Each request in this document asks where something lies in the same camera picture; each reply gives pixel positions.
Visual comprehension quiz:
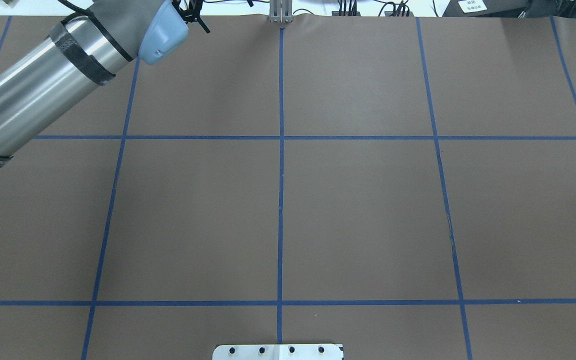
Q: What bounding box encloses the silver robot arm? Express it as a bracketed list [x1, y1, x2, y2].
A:
[0, 0, 201, 168]

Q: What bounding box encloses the black box with label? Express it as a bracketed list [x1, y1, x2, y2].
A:
[441, 0, 530, 18]

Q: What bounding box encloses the aluminium frame post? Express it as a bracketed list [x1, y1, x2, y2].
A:
[268, 0, 294, 24]

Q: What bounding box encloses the white pedestal column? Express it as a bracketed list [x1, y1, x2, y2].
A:
[211, 343, 345, 360]

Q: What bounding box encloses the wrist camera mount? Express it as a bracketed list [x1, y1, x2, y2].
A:
[171, 0, 211, 34]

